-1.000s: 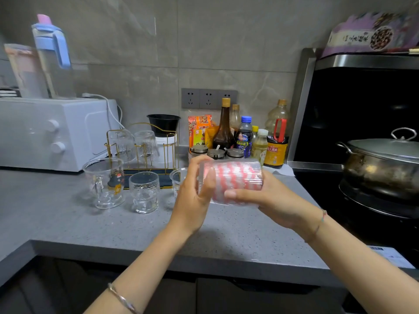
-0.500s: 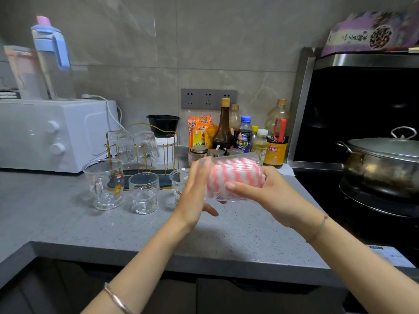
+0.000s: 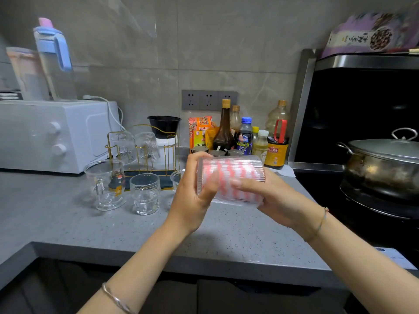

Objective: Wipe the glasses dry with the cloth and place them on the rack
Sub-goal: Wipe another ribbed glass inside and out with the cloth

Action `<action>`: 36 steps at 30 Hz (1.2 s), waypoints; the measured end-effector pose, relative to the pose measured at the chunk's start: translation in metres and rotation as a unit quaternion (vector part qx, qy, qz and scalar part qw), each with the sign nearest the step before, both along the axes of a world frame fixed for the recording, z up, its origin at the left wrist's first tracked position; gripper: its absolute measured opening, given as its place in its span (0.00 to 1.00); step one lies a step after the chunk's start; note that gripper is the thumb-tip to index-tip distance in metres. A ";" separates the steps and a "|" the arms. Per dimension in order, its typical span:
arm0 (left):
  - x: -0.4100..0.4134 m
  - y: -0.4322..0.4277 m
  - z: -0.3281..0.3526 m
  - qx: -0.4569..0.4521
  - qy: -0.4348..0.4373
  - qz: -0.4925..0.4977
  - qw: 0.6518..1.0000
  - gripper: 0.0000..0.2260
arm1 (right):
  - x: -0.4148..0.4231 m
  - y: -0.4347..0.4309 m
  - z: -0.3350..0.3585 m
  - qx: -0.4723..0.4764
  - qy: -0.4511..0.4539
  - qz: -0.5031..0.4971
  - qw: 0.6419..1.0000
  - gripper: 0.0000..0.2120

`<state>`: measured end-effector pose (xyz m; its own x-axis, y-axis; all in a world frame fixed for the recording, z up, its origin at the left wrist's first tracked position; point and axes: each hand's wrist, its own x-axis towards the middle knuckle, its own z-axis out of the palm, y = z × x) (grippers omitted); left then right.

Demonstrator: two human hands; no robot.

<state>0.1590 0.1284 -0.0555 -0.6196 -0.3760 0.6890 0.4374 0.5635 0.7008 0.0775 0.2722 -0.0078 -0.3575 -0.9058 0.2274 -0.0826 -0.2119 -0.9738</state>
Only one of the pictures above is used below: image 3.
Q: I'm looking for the person's left hand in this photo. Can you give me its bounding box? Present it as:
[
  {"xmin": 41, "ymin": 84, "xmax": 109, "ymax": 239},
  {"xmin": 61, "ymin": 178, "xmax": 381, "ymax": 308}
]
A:
[{"xmin": 165, "ymin": 151, "xmax": 220, "ymax": 238}]

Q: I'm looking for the person's right hand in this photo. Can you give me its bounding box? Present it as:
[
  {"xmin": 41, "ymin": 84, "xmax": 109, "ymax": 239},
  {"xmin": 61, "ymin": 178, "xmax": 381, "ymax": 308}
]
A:
[{"xmin": 229, "ymin": 168, "xmax": 329, "ymax": 242}]

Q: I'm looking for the cartoon cat print glass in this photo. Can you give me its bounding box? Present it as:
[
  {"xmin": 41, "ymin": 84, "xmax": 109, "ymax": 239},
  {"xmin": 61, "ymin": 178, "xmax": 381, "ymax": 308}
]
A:
[{"xmin": 170, "ymin": 169, "xmax": 186, "ymax": 193}]

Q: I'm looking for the gold wire cup rack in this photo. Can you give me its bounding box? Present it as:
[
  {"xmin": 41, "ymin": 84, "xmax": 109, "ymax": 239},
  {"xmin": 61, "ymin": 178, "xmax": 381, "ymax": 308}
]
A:
[{"xmin": 104, "ymin": 124, "xmax": 180, "ymax": 191}]

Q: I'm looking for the short textured glass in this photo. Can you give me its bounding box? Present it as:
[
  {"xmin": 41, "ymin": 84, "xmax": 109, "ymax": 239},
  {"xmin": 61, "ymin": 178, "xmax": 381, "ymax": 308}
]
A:
[{"xmin": 130, "ymin": 173, "xmax": 161, "ymax": 215}]

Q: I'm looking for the small ribbed clear glass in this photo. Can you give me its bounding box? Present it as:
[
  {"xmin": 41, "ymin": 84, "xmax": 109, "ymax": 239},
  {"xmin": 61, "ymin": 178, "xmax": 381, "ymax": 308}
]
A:
[{"xmin": 196, "ymin": 156, "xmax": 266, "ymax": 207}]

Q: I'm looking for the pink striped cloth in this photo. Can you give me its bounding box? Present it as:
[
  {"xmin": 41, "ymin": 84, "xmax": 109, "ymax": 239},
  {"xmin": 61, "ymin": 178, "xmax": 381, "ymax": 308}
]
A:
[{"xmin": 204, "ymin": 158, "xmax": 264, "ymax": 205}]

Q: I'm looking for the embossed ribbed clear glass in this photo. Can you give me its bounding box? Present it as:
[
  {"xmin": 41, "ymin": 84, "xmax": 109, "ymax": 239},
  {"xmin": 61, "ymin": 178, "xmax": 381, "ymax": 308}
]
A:
[{"xmin": 134, "ymin": 132, "xmax": 160, "ymax": 166}]

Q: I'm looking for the penguin print glass mug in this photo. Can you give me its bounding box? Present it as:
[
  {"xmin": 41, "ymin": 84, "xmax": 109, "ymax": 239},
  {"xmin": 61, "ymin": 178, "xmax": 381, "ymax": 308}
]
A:
[{"xmin": 83, "ymin": 160, "xmax": 127, "ymax": 212}]

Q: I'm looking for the tall ribbed clear glass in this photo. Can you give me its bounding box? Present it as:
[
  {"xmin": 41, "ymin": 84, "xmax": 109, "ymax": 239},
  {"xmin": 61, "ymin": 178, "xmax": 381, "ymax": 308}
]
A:
[{"xmin": 108, "ymin": 131, "xmax": 137, "ymax": 164}]

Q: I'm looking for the person's right forearm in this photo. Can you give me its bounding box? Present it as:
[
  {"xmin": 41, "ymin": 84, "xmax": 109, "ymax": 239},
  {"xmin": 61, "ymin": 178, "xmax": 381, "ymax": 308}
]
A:
[{"xmin": 304, "ymin": 209, "xmax": 419, "ymax": 314}]

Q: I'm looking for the person's left forearm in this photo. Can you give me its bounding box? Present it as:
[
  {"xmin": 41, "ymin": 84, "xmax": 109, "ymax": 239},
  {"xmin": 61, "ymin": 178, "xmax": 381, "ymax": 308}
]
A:
[{"xmin": 78, "ymin": 218, "xmax": 194, "ymax": 314}]

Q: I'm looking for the white paper towel sheet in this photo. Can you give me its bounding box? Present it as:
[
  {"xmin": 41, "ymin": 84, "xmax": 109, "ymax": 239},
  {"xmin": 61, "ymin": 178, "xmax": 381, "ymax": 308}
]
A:
[{"xmin": 267, "ymin": 165, "xmax": 296, "ymax": 177}]

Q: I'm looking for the yellow liquid bottle white cap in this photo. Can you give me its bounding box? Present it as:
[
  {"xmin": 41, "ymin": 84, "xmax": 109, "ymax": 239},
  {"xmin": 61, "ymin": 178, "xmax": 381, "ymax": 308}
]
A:
[{"xmin": 252, "ymin": 130, "xmax": 270, "ymax": 166}]

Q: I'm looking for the yellow seasoning pouch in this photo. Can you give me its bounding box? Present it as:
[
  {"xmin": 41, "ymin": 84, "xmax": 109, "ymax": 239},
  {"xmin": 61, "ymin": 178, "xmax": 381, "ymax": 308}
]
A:
[{"xmin": 205, "ymin": 126, "xmax": 219, "ymax": 150}]

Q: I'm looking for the orange seasoning packet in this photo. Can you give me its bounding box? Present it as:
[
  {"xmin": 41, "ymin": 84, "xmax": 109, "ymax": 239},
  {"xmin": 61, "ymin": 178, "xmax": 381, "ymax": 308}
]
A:
[{"xmin": 188, "ymin": 116, "xmax": 214, "ymax": 151}]

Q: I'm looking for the dark brown glass bottle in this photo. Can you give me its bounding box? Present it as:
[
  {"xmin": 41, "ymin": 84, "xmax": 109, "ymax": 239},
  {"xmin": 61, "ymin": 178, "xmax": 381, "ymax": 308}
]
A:
[{"xmin": 213, "ymin": 99, "xmax": 236, "ymax": 151}]

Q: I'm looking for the dark bottle blue cap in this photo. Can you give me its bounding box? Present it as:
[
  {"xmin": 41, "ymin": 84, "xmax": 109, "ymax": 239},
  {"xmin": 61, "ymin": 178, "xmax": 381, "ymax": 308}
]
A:
[{"xmin": 235, "ymin": 117, "xmax": 253, "ymax": 156}]

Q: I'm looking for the black plastic bowl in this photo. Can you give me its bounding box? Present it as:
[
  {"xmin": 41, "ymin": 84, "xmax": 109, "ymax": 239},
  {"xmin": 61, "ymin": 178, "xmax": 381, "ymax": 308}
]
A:
[{"xmin": 147, "ymin": 115, "xmax": 182, "ymax": 138}]

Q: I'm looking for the clear bottle brown cap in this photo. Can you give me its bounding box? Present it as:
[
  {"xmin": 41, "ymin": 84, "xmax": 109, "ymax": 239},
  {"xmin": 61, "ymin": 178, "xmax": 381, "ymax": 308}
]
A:
[{"xmin": 230, "ymin": 105, "xmax": 242, "ymax": 133}]

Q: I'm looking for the stainless steel pot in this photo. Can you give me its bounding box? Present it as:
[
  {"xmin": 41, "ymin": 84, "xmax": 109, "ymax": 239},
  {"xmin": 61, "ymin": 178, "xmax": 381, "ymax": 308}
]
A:
[{"xmin": 337, "ymin": 143, "xmax": 419, "ymax": 200}]

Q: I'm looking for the steel pot lid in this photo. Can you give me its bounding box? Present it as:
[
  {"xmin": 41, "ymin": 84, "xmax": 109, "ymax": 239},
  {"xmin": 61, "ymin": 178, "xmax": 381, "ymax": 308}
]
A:
[{"xmin": 348, "ymin": 128, "xmax": 419, "ymax": 164}]

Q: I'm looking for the white label sticker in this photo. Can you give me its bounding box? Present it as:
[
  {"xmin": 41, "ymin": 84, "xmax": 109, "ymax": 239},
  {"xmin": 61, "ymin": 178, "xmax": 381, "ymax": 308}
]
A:
[{"xmin": 374, "ymin": 246, "xmax": 418, "ymax": 270}]

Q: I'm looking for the white microwave oven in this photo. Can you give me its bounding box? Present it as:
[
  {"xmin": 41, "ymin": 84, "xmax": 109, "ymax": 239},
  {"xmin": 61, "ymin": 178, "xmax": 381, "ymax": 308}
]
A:
[{"xmin": 0, "ymin": 100, "xmax": 121, "ymax": 174}]

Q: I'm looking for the purple food packet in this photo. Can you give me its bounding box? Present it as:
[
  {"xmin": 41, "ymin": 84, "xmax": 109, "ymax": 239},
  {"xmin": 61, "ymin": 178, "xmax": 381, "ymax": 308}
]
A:
[{"xmin": 322, "ymin": 9, "xmax": 419, "ymax": 59}]

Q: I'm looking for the clear jug blue lid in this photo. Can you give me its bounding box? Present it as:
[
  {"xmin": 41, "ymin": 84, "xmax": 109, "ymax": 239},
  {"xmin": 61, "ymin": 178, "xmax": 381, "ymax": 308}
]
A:
[{"xmin": 33, "ymin": 17, "xmax": 76, "ymax": 101}]

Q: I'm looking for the clear container pink lid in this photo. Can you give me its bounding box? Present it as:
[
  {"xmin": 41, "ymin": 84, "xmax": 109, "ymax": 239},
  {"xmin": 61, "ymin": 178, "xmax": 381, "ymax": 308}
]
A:
[{"xmin": 6, "ymin": 46, "xmax": 50, "ymax": 101}]

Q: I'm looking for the thin string bracelet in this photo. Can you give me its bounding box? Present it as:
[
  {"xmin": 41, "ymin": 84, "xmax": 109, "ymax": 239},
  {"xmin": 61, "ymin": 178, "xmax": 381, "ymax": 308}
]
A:
[{"xmin": 306, "ymin": 207, "xmax": 330, "ymax": 242}]

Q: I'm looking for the large bottle red handle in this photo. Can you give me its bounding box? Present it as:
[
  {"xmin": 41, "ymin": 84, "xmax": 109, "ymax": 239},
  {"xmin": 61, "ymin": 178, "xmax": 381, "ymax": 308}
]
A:
[{"xmin": 264, "ymin": 100, "xmax": 291, "ymax": 170}]

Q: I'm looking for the grey wall socket panel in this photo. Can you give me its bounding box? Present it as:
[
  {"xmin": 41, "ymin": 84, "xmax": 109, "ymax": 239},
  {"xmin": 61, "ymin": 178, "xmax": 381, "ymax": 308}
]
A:
[{"xmin": 182, "ymin": 89, "xmax": 239, "ymax": 112}]

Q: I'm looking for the silver bracelet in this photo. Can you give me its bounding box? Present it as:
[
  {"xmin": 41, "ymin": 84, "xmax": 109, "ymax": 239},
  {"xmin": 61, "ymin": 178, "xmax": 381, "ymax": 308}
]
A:
[{"xmin": 101, "ymin": 283, "xmax": 137, "ymax": 314}]

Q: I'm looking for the white power cable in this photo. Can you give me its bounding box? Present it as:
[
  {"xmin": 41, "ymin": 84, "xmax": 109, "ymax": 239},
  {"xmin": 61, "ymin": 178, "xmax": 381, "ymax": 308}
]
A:
[{"xmin": 82, "ymin": 95, "xmax": 127, "ymax": 131}]

